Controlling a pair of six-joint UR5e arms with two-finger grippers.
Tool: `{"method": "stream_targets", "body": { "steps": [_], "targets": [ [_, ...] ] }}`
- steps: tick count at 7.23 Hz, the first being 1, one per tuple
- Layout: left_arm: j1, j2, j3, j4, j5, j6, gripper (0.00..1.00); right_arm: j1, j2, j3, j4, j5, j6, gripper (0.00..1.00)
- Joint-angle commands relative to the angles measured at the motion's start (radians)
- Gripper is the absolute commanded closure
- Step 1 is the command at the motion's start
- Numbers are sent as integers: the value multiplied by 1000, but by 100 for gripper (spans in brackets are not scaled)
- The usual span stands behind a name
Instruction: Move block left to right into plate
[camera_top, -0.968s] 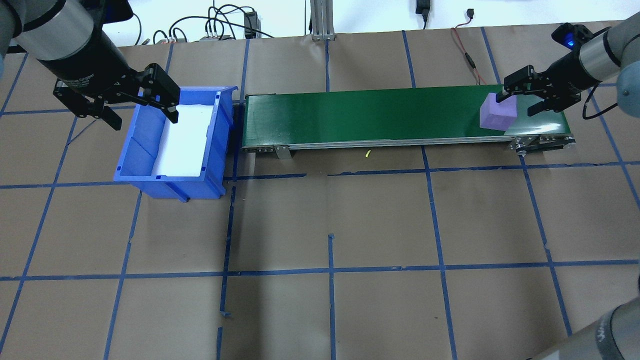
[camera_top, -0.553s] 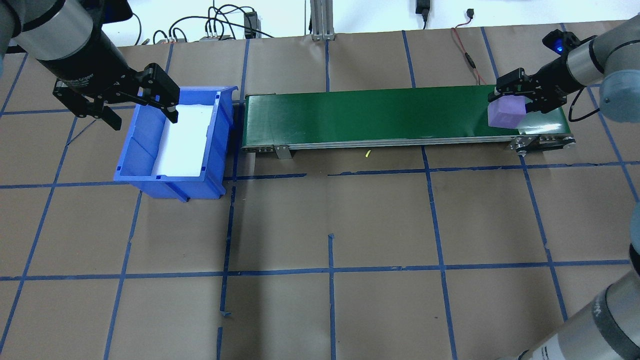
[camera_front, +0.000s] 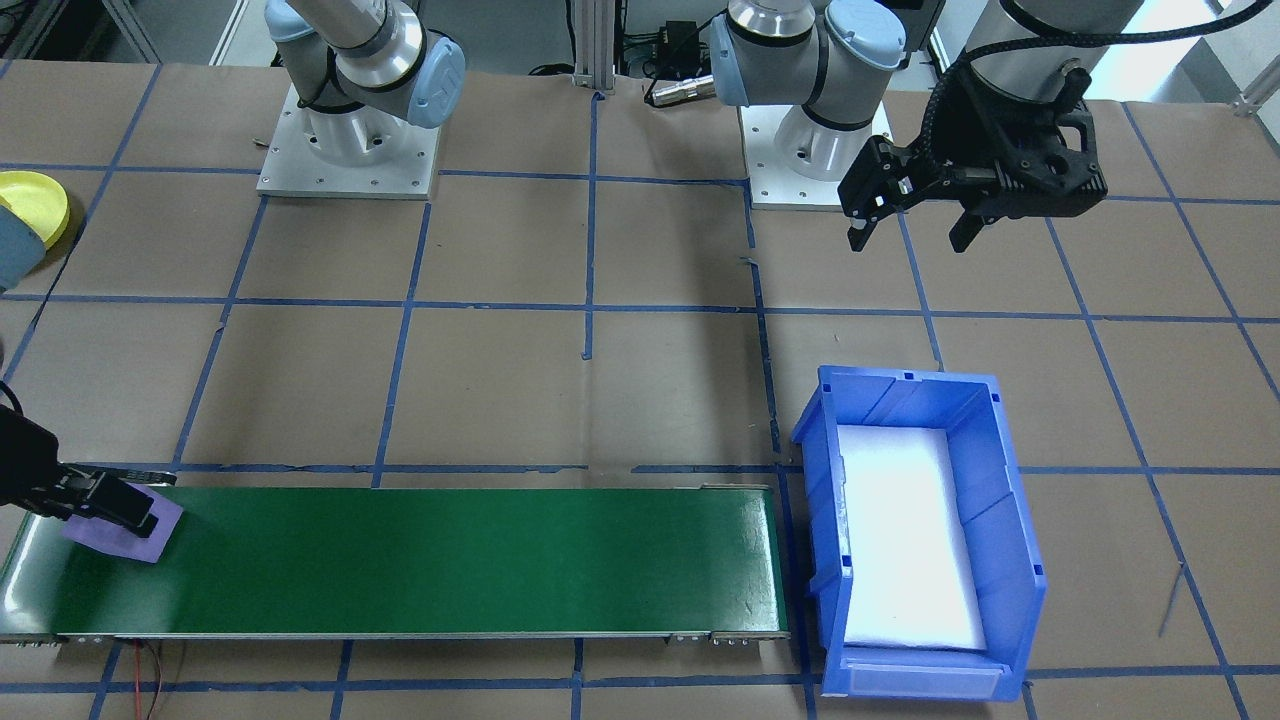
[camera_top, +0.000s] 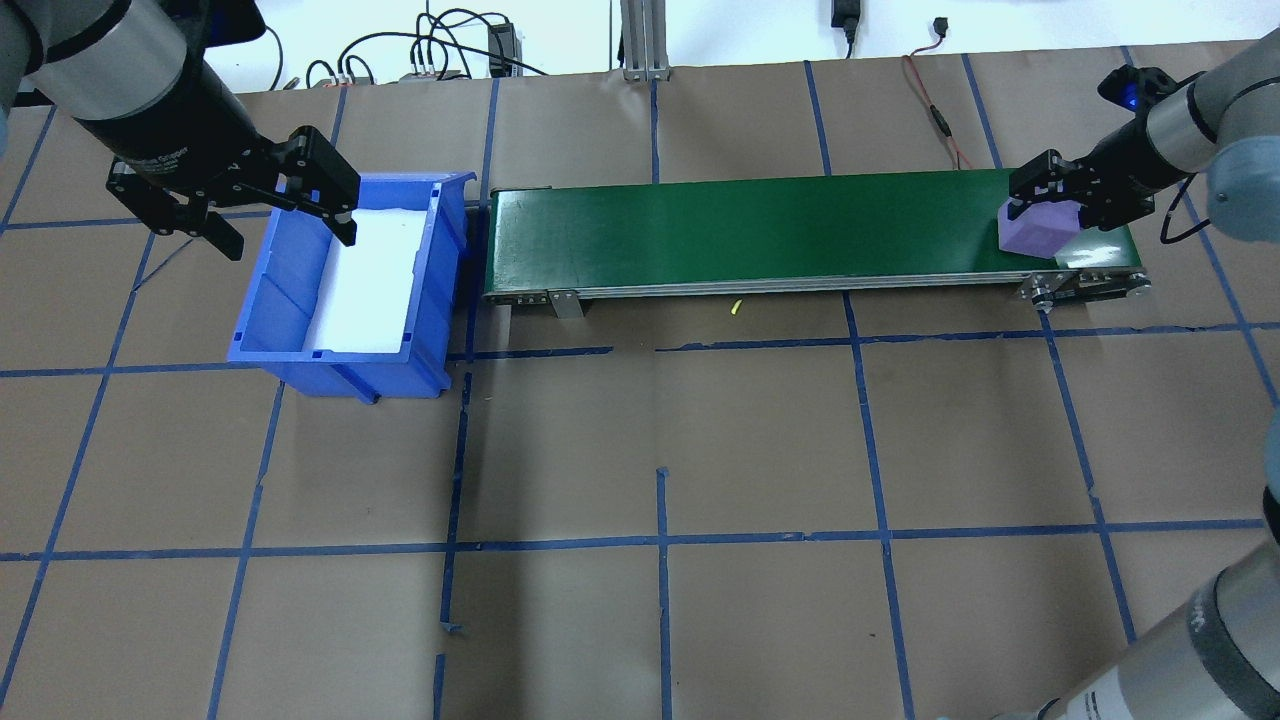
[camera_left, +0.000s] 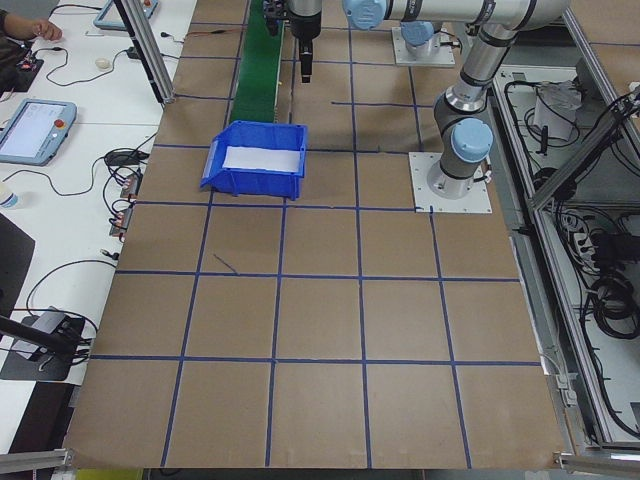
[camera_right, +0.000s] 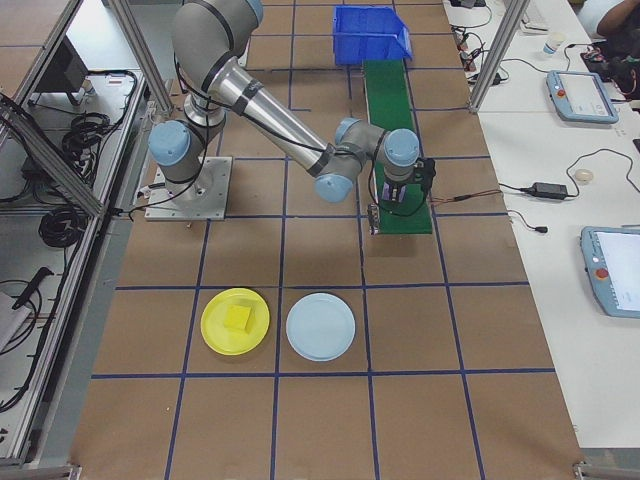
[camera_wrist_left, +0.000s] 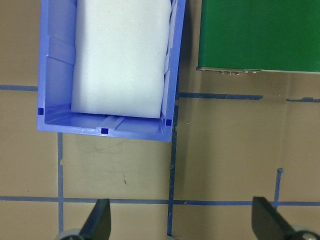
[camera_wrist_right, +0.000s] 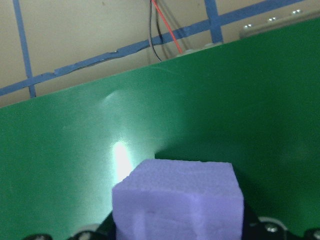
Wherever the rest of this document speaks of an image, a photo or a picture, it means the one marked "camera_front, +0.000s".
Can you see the yellow plate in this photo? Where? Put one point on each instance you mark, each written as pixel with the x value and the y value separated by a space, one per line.
pixel 35 200

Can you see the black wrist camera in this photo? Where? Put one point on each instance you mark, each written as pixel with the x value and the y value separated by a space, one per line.
pixel 1085 190

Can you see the silver metal cylinder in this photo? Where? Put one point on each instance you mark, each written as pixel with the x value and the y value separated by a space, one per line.
pixel 680 90

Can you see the blue plastic bin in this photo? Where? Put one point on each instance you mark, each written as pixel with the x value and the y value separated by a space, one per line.
pixel 1000 520

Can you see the white foam pad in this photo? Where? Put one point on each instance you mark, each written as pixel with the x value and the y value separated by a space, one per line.
pixel 910 540

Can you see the black electronics box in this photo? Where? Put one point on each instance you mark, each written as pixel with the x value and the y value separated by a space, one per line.
pixel 665 45

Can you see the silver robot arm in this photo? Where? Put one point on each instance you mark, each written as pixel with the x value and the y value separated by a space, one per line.
pixel 790 50
pixel 370 60

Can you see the white square base plate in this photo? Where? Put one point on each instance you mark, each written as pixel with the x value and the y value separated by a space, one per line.
pixel 770 195
pixel 300 180

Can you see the green conveyor belt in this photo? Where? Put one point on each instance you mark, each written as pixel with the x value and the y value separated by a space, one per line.
pixel 400 560

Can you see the purple foam block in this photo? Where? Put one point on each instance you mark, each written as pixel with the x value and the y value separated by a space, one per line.
pixel 110 543

